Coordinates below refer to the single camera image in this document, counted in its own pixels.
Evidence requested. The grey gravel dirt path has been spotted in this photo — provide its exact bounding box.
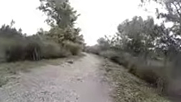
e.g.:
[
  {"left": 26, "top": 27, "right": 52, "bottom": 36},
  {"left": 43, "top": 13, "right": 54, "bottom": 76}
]
[{"left": 0, "top": 40, "right": 126, "bottom": 102}]

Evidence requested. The tall green tree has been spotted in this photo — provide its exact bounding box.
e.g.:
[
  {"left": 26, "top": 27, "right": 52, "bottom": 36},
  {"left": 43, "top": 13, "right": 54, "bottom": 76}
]
[{"left": 32, "top": 0, "right": 91, "bottom": 47}]

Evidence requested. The overgrown bushes and tall grass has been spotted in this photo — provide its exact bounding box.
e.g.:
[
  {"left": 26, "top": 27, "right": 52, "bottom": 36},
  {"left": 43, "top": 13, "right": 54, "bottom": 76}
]
[
  {"left": 79, "top": 42, "right": 181, "bottom": 102},
  {"left": 0, "top": 18, "right": 87, "bottom": 80}
]

